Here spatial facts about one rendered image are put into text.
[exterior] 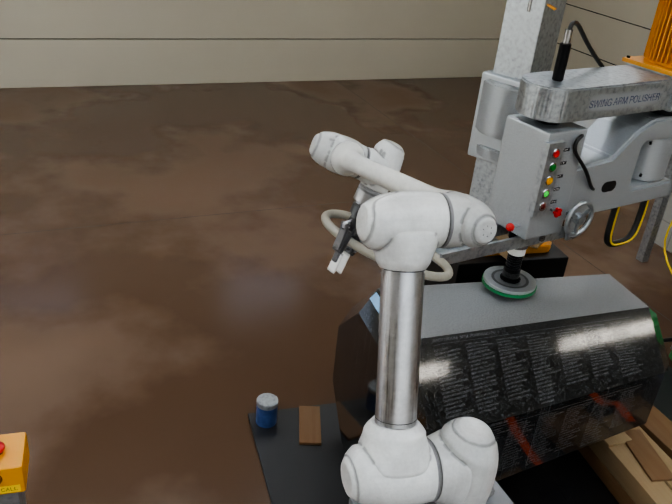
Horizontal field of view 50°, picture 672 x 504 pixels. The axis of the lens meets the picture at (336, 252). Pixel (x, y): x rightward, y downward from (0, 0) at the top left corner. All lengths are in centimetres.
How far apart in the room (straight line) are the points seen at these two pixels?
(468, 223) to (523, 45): 185
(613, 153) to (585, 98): 37
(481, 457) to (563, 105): 132
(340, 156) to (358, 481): 90
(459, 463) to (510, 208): 125
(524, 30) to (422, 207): 189
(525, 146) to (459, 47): 710
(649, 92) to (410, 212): 156
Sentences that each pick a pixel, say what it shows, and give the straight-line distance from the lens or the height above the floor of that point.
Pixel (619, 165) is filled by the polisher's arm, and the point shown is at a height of 141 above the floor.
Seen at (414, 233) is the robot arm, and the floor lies 164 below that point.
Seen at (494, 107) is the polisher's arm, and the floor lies 143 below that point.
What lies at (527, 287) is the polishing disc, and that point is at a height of 93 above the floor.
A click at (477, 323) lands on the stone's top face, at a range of 279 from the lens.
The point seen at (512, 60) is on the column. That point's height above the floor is 163.
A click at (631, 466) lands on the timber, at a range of 347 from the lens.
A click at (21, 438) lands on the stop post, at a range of 193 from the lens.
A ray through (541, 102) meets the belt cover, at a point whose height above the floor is 168.
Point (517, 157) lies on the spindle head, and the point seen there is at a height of 146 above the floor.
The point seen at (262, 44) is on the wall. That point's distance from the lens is 862.
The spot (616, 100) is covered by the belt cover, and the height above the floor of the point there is 168.
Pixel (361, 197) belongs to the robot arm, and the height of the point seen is 145.
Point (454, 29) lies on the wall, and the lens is 967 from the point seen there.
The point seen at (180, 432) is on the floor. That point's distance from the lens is 348.
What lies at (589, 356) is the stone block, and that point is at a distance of 300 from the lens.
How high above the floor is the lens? 235
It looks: 28 degrees down
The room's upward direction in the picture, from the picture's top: 6 degrees clockwise
